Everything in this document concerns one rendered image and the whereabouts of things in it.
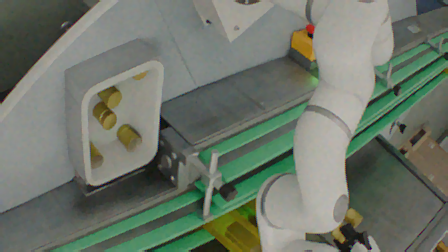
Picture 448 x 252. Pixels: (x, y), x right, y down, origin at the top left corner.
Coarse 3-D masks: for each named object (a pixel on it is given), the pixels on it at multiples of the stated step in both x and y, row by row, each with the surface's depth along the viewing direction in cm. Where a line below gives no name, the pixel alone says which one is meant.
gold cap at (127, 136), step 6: (120, 126) 109; (126, 126) 109; (120, 132) 109; (126, 132) 108; (132, 132) 108; (120, 138) 109; (126, 138) 107; (132, 138) 107; (138, 138) 110; (126, 144) 107; (132, 144) 110; (138, 144) 110; (132, 150) 109
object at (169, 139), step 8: (168, 128) 112; (160, 136) 111; (168, 136) 110; (176, 136) 110; (160, 144) 111; (168, 144) 109; (176, 144) 109; (184, 144) 109; (160, 152) 113; (168, 152) 110; (176, 152) 108; (160, 160) 114; (168, 160) 111; (176, 160) 109; (160, 168) 114; (168, 168) 112; (176, 168) 110; (184, 168) 110; (168, 176) 114; (176, 176) 111; (184, 176) 112; (176, 184) 113; (184, 184) 113
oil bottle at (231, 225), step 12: (228, 216) 114; (240, 216) 114; (204, 228) 117; (216, 228) 113; (228, 228) 111; (240, 228) 112; (252, 228) 112; (228, 240) 112; (240, 240) 109; (252, 240) 109
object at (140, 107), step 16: (144, 64) 95; (160, 64) 97; (112, 80) 91; (128, 80) 104; (144, 80) 102; (160, 80) 99; (96, 96) 100; (128, 96) 106; (144, 96) 104; (160, 96) 101; (128, 112) 109; (144, 112) 106; (96, 128) 104; (112, 128) 108; (144, 128) 108; (96, 144) 107; (112, 144) 109; (144, 144) 110; (112, 160) 107; (128, 160) 108; (144, 160) 109; (96, 176) 103; (112, 176) 104
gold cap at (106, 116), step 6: (102, 102) 101; (96, 108) 100; (102, 108) 100; (108, 108) 100; (96, 114) 100; (102, 114) 99; (108, 114) 99; (114, 114) 100; (102, 120) 99; (108, 120) 99; (114, 120) 100; (102, 126) 100; (108, 126) 100
